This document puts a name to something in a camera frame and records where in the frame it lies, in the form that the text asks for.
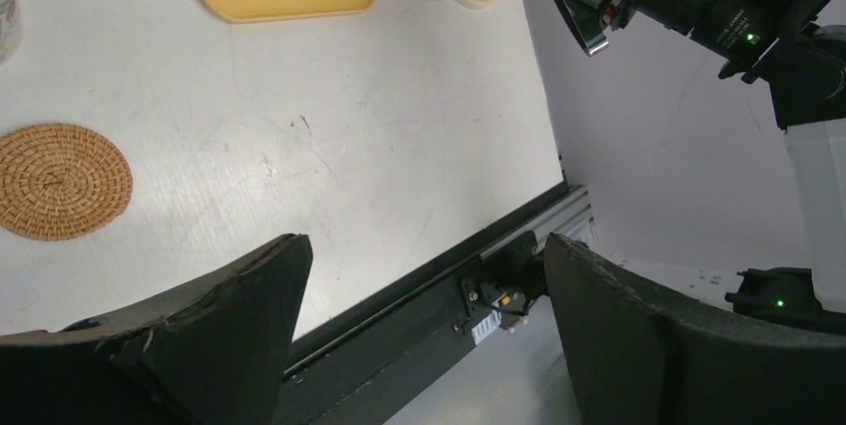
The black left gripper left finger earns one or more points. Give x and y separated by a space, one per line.
210 351

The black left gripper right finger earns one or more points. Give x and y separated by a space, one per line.
639 352

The light woven round coaster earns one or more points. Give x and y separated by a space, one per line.
61 181

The metal tongs with black tips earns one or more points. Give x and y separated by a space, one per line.
585 25

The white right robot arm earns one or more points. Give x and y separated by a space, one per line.
781 43

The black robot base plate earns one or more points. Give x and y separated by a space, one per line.
367 363

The right white slotted cable duct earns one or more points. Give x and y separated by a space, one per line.
486 327

